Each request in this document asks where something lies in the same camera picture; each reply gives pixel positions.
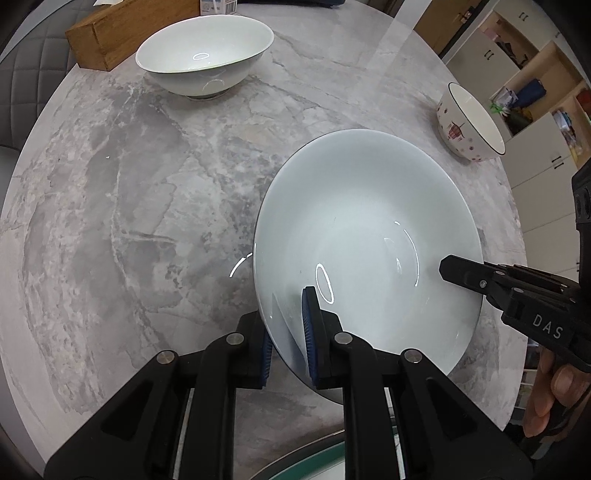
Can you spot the blue bag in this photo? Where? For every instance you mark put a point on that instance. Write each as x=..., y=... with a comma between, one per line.
x=531, y=92

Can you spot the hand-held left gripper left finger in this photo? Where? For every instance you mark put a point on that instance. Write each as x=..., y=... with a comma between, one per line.
x=266, y=362

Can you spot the wooden entrance door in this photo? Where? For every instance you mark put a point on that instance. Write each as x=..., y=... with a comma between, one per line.
x=436, y=30

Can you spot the dark blue electric cooker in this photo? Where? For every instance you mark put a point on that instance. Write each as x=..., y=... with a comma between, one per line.
x=330, y=2

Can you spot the pink floral bowl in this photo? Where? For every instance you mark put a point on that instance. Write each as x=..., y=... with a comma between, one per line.
x=455, y=129

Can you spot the white shopping bag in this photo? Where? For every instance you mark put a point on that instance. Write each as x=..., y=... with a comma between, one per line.
x=505, y=99

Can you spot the wooden tissue box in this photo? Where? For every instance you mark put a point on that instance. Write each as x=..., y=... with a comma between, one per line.
x=115, y=30

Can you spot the teal floral plate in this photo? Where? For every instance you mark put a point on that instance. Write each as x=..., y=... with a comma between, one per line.
x=318, y=464

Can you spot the small white carton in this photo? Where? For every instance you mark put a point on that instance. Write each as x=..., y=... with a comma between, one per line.
x=219, y=5

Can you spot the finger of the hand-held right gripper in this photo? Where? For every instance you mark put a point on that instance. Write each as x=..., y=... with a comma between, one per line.
x=466, y=274

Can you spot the person's right hand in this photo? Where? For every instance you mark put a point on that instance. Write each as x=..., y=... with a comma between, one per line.
x=556, y=392

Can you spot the grey quilted chair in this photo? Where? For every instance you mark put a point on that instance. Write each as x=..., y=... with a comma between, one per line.
x=32, y=69

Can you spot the small white bowl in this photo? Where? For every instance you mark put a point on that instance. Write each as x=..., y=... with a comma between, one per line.
x=203, y=41

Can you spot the large white bowl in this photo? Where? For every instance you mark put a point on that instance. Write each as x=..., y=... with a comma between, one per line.
x=369, y=207

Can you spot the white wall cabinet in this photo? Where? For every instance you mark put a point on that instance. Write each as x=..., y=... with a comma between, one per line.
x=540, y=194

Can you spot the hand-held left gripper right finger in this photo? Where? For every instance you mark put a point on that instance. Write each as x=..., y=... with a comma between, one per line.
x=308, y=332

